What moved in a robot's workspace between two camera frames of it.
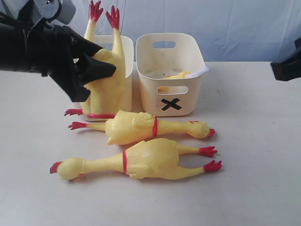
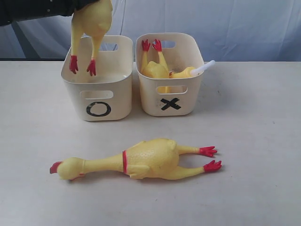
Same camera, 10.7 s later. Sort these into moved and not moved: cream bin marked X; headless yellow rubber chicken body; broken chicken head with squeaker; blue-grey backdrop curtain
Moved: broken chicken head with squeaker; headless yellow rubber chicken body
Not moved: cream bin marked X; blue-grey backdrop curtain
